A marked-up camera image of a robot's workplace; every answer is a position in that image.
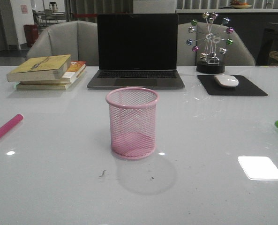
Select fruit bowl on counter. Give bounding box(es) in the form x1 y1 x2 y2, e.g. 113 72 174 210
230 0 252 9

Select black mouse pad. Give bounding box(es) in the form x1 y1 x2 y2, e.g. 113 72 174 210
197 75 268 96

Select grey right armchair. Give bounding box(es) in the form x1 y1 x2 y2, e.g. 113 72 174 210
177 22 255 66

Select white computer mouse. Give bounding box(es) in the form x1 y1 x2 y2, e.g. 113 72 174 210
213 74 239 88

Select grey laptop computer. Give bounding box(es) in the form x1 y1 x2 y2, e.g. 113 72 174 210
87 13 185 90

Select yellow top book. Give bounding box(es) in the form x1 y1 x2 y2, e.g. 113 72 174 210
7 54 71 82

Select orange middle book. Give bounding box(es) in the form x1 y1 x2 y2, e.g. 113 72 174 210
21 61 86 85

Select pink highlighter pen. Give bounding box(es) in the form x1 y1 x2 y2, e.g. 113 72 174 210
0 114 23 138

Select pink mesh pen holder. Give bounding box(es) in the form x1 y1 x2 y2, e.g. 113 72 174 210
105 87 159 160

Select grey left armchair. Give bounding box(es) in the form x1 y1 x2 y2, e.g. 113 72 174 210
26 21 99 66

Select red trash bin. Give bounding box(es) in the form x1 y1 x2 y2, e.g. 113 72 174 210
23 24 38 47

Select dark chair at right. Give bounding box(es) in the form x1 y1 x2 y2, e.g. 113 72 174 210
256 22 278 66

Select ferris wheel desk ornament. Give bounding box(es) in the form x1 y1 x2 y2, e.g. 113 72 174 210
186 12 234 74

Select grey armchair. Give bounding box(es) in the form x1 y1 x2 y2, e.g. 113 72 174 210
177 22 255 66
26 21 99 66

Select pale bottom book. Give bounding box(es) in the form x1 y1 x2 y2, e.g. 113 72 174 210
15 70 86 90

